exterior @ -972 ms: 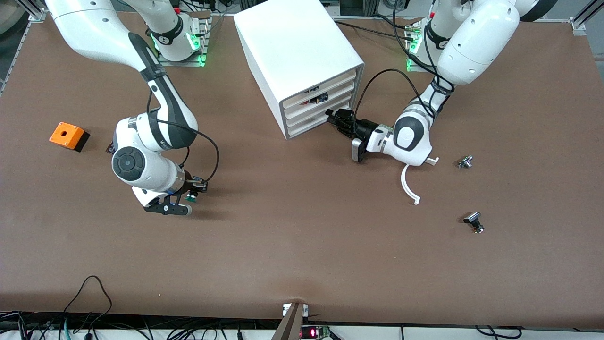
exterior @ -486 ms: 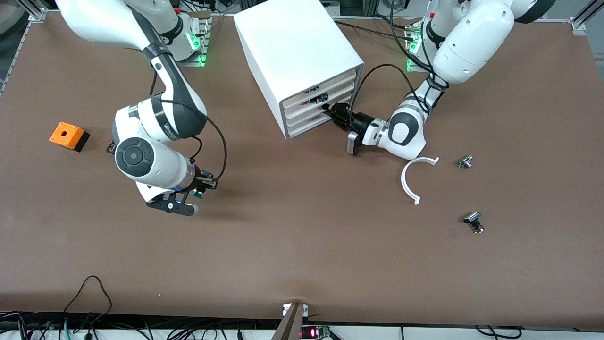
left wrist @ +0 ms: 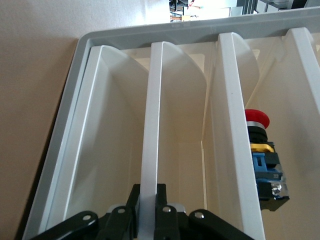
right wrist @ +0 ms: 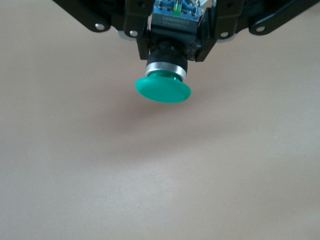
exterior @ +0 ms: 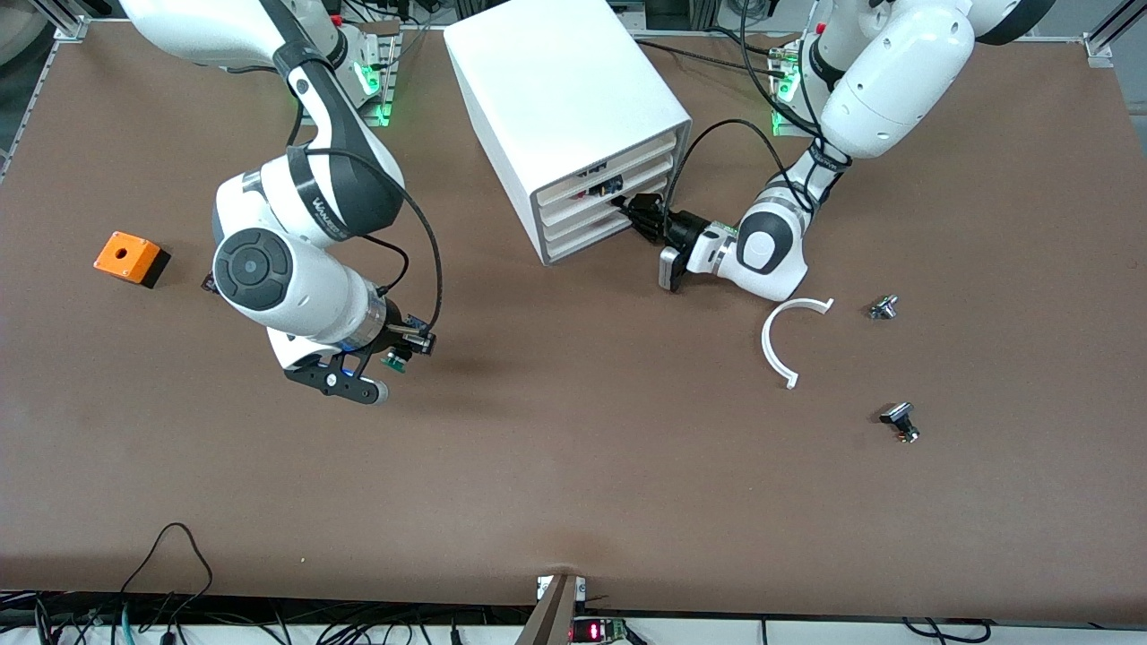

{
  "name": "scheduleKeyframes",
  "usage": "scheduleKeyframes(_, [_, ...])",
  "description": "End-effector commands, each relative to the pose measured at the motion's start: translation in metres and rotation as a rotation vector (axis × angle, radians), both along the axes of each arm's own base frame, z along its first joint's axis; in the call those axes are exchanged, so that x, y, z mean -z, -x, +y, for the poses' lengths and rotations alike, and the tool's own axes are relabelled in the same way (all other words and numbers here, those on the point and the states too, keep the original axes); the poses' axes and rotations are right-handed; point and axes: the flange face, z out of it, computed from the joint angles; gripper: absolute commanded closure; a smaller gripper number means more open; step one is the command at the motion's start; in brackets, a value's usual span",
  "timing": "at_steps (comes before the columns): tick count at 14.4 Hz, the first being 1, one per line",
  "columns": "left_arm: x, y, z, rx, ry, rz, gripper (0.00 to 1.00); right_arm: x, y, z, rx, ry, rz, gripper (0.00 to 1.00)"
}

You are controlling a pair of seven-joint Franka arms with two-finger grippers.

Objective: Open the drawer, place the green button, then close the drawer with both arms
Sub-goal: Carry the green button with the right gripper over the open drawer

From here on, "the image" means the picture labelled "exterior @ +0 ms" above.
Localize green push button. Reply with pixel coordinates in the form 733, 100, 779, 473
380, 314, 424, 374

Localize white cabinet drawer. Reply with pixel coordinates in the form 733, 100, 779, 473
539, 173, 676, 245
538, 152, 676, 227
541, 193, 677, 262
536, 133, 676, 209

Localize white drawer cabinet shell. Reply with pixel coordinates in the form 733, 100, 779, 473
444, 0, 694, 267

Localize white curved plastic arc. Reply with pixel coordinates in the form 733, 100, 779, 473
761, 297, 835, 391

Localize orange box with hole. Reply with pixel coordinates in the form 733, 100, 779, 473
93, 231, 171, 289

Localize device with red display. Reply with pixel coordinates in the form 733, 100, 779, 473
572, 616, 628, 644

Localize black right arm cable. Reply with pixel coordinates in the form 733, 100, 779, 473
287, 143, 444, 337

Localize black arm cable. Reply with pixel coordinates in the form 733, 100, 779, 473
665, 0, 852, 216
287, 143, 444, 337

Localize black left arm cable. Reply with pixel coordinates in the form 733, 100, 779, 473
665, 0, 852, 216

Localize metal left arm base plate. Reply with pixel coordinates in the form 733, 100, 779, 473
771, 45, 821, 138

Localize black cables across table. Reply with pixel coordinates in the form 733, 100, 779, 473
632, 25, 803, 82

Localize thin black looped cable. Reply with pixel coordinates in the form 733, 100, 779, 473
119, 522, 216, 628

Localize black headed switch part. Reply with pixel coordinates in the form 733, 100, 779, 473
879, 402, 921, 444

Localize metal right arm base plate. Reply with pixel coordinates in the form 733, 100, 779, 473
345, 22, 401, 127

